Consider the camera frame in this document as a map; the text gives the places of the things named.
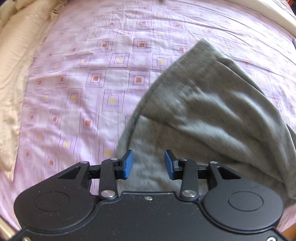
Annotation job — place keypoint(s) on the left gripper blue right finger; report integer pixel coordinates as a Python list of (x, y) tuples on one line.
[(173, 168)]

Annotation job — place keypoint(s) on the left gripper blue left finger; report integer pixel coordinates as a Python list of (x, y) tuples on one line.
[(125, 165)]

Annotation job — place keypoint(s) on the grey knit pants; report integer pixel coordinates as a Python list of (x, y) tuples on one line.
[(205, 107)]

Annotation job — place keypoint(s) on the pink patterned bed sheet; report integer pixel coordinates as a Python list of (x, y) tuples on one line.
[(100, 58)]

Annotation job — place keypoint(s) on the cream bed footboard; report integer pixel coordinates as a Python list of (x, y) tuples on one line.
[(277, 11)]

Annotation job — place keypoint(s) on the beige quilt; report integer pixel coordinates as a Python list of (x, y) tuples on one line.
[(24, 25)]

